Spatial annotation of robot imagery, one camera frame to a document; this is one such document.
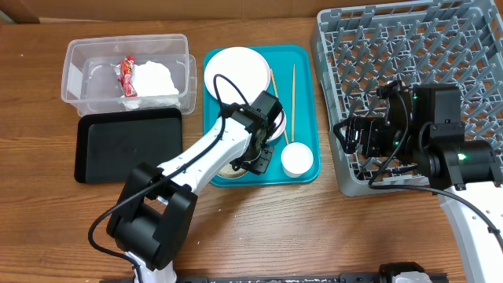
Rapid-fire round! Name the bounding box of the grey bowl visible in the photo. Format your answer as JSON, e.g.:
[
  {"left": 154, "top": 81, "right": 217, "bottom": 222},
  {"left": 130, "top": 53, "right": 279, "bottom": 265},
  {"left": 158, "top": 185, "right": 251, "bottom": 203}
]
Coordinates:
[{"left": 218, "top": 164, "right": 248, "bottom": 179}]

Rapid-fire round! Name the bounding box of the white cup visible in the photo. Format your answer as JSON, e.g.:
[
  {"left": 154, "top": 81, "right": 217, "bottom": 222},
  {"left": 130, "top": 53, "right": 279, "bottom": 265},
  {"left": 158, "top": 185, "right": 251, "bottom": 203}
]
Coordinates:
[{"left": 281, "top": 142, "right": 314, "bottom": 178}]

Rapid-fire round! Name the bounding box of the white shallow bowl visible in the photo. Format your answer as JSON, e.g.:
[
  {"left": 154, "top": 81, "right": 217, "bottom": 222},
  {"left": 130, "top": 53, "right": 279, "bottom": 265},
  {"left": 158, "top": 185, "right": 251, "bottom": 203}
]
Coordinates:
[{"left": 266, "top": 110, "right": 287, "bottom": 142}]

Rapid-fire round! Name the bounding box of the white napkin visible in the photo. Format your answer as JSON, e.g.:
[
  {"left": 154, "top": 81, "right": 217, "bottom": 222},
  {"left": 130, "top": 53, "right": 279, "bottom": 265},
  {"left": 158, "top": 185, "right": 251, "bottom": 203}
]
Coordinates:
[{"left": 122, "top": 61, "right": 181, "bottom": 110}]

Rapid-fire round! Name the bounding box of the red snack wrapper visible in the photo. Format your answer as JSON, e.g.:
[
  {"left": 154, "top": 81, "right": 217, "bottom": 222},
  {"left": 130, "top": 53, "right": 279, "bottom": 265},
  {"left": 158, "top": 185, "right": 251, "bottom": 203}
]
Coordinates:
[{"left": 116, "top": 56, "right": 137, "bottom": 97}]

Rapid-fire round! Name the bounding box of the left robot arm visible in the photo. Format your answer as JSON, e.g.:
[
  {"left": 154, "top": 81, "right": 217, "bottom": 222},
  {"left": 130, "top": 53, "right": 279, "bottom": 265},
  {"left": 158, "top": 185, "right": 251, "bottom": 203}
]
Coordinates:
[{"left": 107, "top": 91, "right": 282, "bottom": 282}]

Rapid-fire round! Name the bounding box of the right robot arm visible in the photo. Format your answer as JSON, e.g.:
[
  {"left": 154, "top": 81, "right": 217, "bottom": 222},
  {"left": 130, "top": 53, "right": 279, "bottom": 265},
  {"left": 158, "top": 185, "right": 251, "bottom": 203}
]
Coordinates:
[{"left": 332, "top": 80, "right": 502, "bottom": 282}]

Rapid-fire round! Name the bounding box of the grey dishwasher rack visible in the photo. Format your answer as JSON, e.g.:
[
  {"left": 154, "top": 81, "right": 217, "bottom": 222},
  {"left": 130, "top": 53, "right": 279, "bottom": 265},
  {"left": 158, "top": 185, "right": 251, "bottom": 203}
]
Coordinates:
[{"left": 311, "top": 1, "right": 502, "bottom": 197}]

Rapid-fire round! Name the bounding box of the clear plastic waste bin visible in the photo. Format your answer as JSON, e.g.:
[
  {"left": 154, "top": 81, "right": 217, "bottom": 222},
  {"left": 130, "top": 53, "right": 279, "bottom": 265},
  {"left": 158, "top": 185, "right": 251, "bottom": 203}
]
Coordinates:
[{"left": 61, "top": 34, "right": 197, "bottom": 116}]

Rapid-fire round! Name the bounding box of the left wooden chopstick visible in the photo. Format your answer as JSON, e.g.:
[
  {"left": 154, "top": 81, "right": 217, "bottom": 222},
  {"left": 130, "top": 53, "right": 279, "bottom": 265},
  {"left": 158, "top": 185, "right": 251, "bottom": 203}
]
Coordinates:
[{"left": 270, "top": 69, "right": 290, "bottom": 145}]

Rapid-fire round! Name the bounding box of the wooden chopstick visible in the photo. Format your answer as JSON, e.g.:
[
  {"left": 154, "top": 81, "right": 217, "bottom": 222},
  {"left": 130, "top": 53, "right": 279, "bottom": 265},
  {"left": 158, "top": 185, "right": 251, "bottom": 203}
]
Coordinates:
[
  {"left": 291, "top": 64, "right": 296, "bottom": 143},
  {"left": 270, "top": 69, "right": 290, "bottom": 145}
]

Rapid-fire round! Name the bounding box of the large white plate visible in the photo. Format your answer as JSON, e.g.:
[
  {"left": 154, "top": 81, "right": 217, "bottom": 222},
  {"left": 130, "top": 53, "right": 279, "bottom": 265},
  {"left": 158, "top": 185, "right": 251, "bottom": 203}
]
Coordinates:
[{"left": 204, "top": 46, "right": 271, "bottom": 105}]

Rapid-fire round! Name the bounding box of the teal serving tray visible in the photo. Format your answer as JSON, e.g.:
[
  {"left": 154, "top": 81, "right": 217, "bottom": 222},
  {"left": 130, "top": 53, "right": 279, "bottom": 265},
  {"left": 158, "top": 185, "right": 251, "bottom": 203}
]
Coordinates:
[{"left": 211, "top": 45, "right": 321, "bottom": 187}]

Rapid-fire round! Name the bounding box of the right wooden chopstick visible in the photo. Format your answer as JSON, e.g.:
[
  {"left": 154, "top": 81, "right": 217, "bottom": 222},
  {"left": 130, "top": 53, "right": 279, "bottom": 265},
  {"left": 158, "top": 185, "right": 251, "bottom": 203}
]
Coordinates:
[{"left": 291, "top": 64, "right": 296, "bottom": 143}]

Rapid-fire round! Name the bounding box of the black rectangular tray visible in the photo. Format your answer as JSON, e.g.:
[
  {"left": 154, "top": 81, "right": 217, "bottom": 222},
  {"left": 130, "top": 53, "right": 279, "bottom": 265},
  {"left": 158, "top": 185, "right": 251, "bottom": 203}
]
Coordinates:
[{"left": 74, "top": 108, "right": 182, "bottom": 184}]

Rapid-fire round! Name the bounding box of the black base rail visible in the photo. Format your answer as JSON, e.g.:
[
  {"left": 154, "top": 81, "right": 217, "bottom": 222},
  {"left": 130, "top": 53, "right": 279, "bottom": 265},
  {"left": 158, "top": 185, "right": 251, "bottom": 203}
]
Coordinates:
[{"left": 100, "top": 272, "right": 449, "bottom": 283}]

